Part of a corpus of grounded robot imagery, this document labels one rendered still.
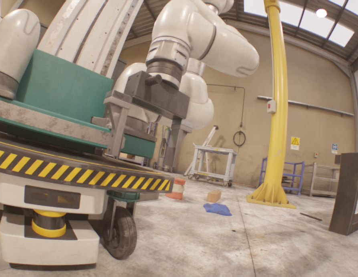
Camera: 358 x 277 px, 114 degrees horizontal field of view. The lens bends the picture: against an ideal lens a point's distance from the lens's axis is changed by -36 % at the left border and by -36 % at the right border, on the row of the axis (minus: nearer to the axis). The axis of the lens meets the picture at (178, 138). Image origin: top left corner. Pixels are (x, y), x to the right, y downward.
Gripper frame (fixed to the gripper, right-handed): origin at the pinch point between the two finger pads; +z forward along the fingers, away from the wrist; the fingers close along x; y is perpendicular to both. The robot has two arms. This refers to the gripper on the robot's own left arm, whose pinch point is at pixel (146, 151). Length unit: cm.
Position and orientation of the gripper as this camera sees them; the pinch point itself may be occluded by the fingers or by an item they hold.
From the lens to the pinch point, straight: 33.9
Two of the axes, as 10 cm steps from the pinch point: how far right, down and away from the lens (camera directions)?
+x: 6.8, 2.3, 6.9
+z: -1.9, 9.7, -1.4
